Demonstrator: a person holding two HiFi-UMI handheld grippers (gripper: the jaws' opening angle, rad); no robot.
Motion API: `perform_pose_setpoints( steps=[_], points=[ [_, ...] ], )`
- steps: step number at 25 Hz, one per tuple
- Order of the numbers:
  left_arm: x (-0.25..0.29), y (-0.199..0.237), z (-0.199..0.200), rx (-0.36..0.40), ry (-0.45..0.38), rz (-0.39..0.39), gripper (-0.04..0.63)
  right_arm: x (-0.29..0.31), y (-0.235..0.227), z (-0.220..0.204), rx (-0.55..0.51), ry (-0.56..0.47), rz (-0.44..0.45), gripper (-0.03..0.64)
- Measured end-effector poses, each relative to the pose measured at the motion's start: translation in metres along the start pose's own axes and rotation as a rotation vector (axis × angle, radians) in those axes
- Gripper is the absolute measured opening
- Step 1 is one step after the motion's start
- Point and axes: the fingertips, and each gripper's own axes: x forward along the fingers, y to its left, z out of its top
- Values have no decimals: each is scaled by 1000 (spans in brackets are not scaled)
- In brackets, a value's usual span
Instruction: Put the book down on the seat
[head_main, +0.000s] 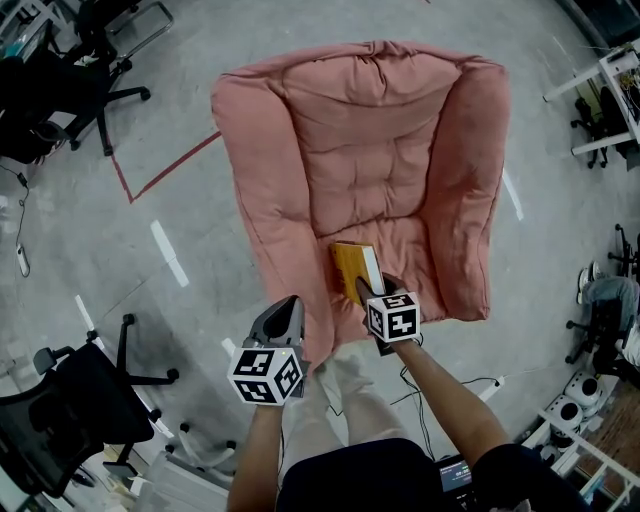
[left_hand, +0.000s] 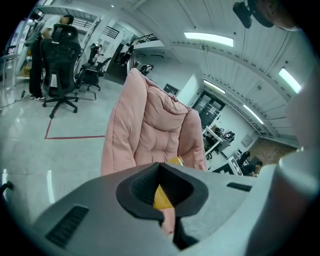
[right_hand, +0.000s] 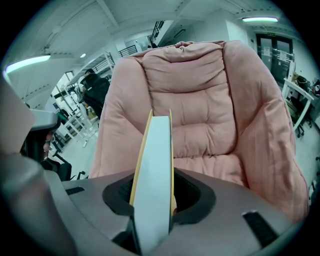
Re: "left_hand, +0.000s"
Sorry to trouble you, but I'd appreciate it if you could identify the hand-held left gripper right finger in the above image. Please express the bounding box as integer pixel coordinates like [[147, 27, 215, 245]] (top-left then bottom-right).
[[159, 162, 270, 256]]

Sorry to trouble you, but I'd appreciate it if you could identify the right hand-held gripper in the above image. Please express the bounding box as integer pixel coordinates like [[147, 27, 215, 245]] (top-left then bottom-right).
[[211, 155, 245, 177]]

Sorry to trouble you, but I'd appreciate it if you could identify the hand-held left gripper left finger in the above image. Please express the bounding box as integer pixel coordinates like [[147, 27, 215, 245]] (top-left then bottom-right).
[[31, 162, 181, 256]]

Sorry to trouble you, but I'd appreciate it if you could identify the yellow book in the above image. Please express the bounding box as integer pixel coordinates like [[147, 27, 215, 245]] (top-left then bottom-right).
[[153, 155, 186, 210]]

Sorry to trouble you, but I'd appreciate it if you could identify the black and white backpack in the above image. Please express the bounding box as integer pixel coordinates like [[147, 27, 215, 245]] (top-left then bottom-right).
[[221, 129, 236, 145]]

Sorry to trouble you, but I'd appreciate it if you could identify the white desk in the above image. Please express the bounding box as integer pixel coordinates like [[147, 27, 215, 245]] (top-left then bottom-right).
[[201, 126, 224, 159]]

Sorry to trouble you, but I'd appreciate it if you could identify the ceiling light panel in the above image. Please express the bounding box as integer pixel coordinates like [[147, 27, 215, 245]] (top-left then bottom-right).
[[184, 31, 235, 48], [278, 67, 303, 95], [242, 104, 265, 125], [202, 79, 227, 94]]

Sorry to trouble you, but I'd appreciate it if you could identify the black double door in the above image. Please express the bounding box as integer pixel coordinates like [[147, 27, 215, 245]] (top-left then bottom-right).
[[192, 91, 223, 128]]

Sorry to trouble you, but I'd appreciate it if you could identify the black cantilever office chair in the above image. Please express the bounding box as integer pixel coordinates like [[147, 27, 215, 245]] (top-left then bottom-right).
[[74, 89, 98, 102]]

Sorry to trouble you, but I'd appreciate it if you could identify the dark staircase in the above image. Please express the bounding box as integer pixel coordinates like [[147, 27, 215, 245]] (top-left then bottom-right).
[[106, 37, 136, 85]]

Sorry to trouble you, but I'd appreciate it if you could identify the person's head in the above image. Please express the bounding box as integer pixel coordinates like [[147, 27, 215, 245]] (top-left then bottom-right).
[[264, 0, 301, 31]]

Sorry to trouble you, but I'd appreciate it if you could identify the white table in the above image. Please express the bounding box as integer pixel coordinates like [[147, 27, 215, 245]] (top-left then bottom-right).
[[0, 53, 21, 88]]

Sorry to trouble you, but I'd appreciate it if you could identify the white metal shelving rack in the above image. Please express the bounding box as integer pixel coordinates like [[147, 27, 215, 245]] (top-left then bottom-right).
[[14, 4, 102, 81]]

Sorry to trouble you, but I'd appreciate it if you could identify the black head-worn camera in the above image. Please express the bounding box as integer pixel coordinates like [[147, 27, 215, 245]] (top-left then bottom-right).
[[232, 0, 276, 29]]

